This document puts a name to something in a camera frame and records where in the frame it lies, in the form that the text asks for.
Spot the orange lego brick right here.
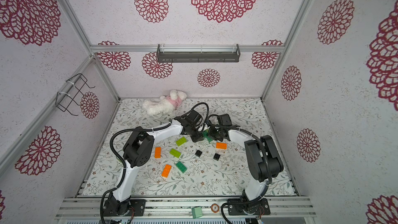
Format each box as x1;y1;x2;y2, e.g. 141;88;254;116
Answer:
216;142;228;150

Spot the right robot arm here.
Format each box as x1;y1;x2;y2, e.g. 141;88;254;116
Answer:
205;114;284;202

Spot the dark wall shelf rack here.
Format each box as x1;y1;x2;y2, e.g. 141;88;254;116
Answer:
156;44;241;63

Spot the lime lego brick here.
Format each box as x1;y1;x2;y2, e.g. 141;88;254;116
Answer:
176;137;187;147
170;148;181;158

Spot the orange lego brick left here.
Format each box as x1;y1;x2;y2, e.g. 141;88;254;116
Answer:
154;147;162;159

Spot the black lego block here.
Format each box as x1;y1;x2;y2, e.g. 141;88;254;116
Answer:
214;153;220;161
195;150;202;158

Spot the round orange sticker disc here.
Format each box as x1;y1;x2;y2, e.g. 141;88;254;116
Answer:
211;203;220;213

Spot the black lego block right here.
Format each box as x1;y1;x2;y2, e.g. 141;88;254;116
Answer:
214;153;220;161

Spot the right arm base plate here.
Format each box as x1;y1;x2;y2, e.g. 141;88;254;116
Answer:
227;198;271;216

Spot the green box on rail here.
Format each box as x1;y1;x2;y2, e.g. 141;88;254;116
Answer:
191;206;203;219

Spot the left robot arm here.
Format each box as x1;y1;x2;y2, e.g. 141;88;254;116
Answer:
101;110;208;210

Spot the white plush toy pink shirt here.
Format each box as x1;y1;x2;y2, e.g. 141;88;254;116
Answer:
142;89;187;116

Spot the dark green lego brick bottom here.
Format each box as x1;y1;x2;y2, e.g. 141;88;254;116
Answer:
176;161;187;173

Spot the black lego block left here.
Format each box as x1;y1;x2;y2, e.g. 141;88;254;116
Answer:
195;150;202;158

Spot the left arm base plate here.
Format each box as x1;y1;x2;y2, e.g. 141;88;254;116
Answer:
103;199;146;217

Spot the dark green lego brick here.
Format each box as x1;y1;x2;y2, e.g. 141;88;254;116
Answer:
176;161;187;173
203;132;213;143

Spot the black wire wall basket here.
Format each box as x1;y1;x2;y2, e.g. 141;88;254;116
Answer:
55;73;95;117

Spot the lime lego brick lower centre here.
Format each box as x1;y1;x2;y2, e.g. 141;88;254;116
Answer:
170;148;181;158

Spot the orange lego brick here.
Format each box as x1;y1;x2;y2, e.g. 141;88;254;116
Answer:
154;147;162;159
161;164;172;178
216;142;228;150

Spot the orange lego brick bottom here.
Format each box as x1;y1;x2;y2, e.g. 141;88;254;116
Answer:
161;164;172;178

